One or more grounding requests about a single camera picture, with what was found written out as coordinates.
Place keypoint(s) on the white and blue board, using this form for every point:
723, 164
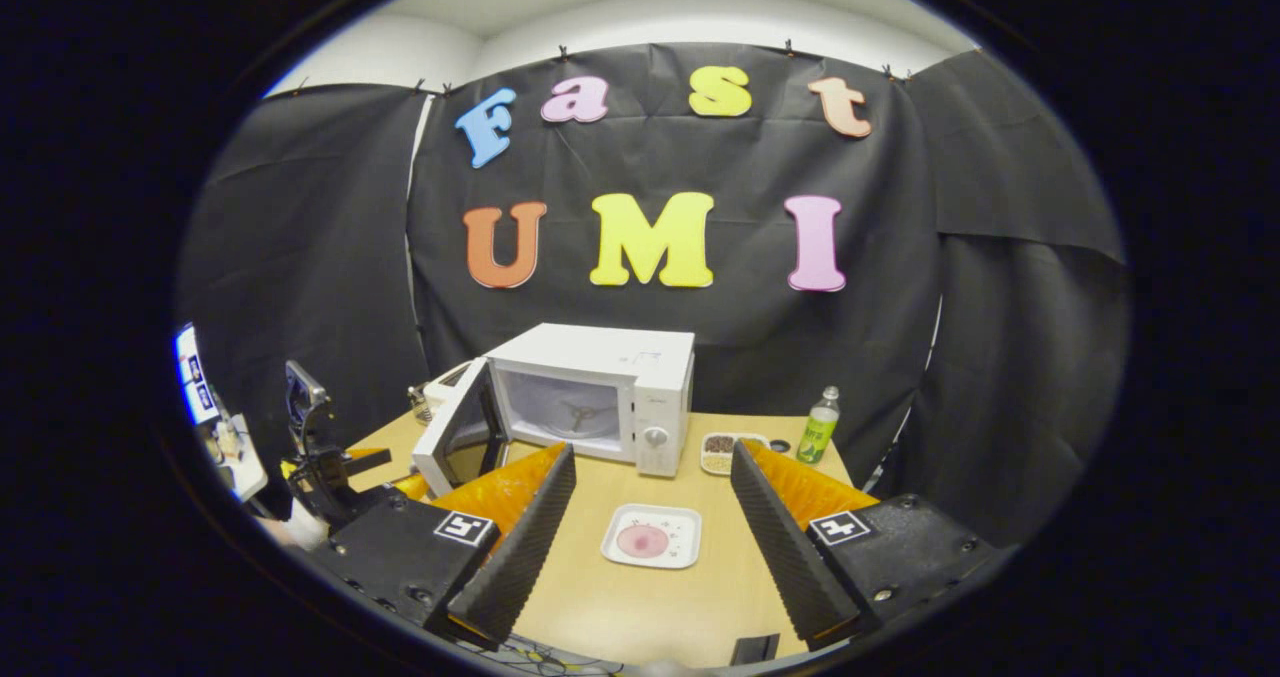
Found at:
195, 372

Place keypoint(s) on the white square plate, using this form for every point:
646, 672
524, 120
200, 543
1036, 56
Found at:
680, 522

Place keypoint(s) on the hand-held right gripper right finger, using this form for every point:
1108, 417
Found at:
785, 557

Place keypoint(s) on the green label drink bottle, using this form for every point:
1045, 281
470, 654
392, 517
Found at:
817, 435

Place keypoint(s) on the white microwave oven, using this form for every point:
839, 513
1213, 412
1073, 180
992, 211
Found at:
600, 357

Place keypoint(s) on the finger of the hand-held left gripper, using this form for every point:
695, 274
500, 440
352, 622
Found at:
414, 487
368, 453

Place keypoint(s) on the white appliance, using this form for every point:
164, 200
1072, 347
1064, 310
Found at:
445, 389

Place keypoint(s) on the pink meat slice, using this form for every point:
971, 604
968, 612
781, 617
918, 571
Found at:
642, 541

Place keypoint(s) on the white side table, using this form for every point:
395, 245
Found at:
240, 462

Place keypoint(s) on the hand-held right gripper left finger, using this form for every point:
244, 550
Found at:
520, 557

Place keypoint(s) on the white divided tray of beans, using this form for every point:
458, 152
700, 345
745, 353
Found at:
722, 452

